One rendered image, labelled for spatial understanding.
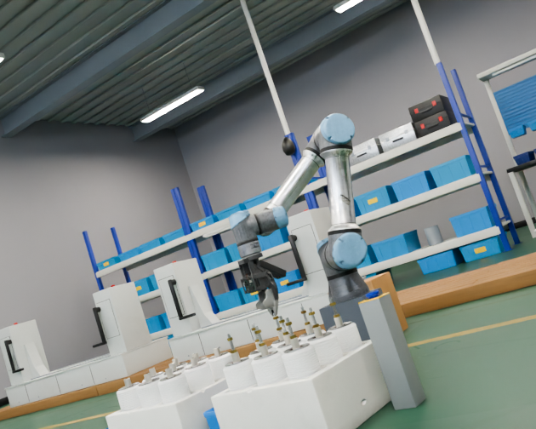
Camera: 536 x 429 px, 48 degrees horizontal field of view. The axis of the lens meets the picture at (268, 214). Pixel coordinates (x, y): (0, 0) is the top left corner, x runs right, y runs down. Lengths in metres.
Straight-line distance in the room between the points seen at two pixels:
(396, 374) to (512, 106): 5.94
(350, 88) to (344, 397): 9.21
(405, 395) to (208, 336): 2.81
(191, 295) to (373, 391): 2.97
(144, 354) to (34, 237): 4.58
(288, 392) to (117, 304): 3.56
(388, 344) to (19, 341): 4.86
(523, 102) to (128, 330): 4.93
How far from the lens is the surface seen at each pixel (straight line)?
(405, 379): 1.76
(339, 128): 2.11
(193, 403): 2.06
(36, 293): 9.21
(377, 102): 10.48
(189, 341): 4.55
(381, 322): 1.74
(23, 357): 6.23
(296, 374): 1.69
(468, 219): 6.24
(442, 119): 6.30
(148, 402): 2.17
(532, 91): 7.47
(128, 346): 5.11
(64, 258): 9.65
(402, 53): 10.44
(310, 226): 3.91
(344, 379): 1.74
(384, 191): 6.45
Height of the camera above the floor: 0.46
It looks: 6 degrees up
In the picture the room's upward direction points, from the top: 18 degrees counter-clockwise
